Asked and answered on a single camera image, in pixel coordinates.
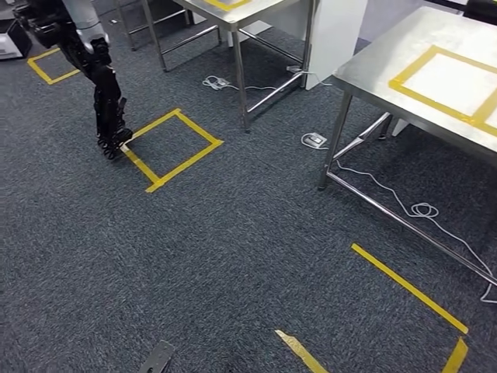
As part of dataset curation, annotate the stainless steel workbench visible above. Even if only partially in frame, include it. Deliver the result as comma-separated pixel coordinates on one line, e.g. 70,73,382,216
318,5,497,289

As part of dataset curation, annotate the white black equipment box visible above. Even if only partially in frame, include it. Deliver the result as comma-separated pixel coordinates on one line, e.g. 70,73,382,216
0,10,34,60

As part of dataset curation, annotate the white cabinet panel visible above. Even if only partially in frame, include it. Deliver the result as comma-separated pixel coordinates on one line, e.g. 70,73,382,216
305,0,369,92

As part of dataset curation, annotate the yellow workbench tape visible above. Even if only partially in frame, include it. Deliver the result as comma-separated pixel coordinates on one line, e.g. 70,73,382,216
388,44,497,138

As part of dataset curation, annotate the thin white cable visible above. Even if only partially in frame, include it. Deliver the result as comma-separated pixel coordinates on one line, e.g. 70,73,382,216
201,74,283,95

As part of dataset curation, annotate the yellow floor tape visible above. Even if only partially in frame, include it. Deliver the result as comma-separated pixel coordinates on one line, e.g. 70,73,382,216
120,108,225,194
275,242,469,373

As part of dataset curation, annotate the grey floor socket box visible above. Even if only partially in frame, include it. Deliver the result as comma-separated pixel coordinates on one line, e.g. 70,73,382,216
302,132,327,151
204,75,230,92

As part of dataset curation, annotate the yellow side table tape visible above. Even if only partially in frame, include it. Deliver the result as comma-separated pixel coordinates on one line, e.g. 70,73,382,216
204,0,253,12

